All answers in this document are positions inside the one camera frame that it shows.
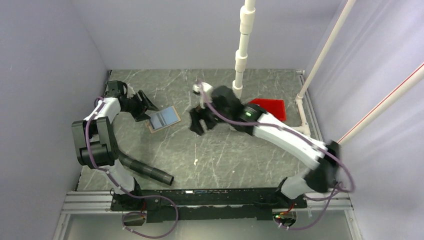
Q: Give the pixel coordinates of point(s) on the white diagonal pole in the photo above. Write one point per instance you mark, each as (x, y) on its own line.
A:
(329, 40)

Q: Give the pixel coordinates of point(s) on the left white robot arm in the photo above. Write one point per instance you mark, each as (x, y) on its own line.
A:
(94, 139)

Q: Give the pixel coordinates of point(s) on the white pole with red stripe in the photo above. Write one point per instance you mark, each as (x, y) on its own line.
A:
(399, 91)

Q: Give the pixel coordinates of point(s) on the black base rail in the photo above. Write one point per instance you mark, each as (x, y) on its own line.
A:
(207, 204)

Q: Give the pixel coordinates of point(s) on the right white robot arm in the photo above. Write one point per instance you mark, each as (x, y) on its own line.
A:
(319, 157)

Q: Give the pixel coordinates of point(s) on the red plastic bin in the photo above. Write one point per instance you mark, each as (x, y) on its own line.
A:
(274, 106)

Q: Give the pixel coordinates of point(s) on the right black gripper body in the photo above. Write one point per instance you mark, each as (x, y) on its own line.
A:
(211, 119)

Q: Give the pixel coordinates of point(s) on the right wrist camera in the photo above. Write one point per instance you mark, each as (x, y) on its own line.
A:
(203, 90)

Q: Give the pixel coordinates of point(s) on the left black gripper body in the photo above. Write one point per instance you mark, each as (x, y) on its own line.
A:
(135, 106)

